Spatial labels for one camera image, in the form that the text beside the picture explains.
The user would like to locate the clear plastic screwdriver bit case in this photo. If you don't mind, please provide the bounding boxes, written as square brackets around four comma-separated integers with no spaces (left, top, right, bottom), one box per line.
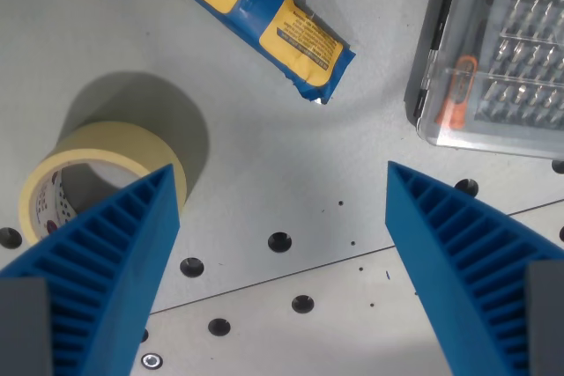
[404,0,564,160]

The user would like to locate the beige masking tape roll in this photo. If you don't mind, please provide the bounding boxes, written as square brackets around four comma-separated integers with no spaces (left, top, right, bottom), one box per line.
[18,121,188,247]

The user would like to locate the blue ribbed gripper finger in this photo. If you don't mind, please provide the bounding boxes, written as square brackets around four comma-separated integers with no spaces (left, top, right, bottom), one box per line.
[0,163,183,376]
[384,160,564,376]

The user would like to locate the blue and yellow snack bag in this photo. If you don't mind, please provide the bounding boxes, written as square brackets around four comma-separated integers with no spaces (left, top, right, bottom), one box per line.
[135,0,357,106]

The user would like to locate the orange and black screwdriver handle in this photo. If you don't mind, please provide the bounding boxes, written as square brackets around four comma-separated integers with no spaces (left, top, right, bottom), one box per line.
[434,0,506,129]

